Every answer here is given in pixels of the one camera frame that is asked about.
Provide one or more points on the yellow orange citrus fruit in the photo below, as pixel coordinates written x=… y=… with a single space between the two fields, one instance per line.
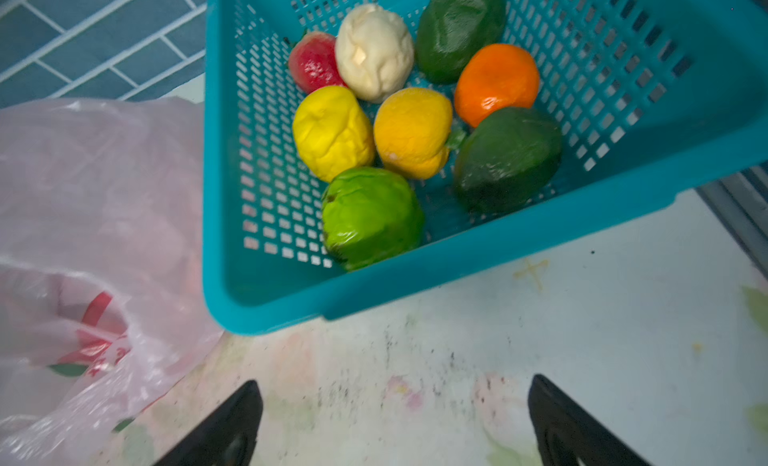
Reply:
x=411 y=129

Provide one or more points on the pink plastic bag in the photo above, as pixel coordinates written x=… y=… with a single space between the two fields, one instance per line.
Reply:
x=101 y=298

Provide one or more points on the beige potato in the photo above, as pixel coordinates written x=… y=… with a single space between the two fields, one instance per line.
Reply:
x=374 y=52

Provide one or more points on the teal plastic basket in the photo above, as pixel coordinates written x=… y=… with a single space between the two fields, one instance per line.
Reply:
x=654 y=97

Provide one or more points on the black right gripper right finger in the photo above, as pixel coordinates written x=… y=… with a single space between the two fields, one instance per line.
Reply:
x=567 y=434

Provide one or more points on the green apple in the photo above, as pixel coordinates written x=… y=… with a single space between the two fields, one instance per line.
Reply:
x=370 y=215

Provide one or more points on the aluminium corner post right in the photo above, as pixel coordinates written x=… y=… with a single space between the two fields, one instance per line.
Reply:
x=739 y=202

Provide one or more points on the yellow lemon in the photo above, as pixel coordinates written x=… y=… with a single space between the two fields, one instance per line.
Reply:
x=332 y=134

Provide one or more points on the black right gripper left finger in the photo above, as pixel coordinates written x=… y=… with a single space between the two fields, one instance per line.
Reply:
x=228 y=436

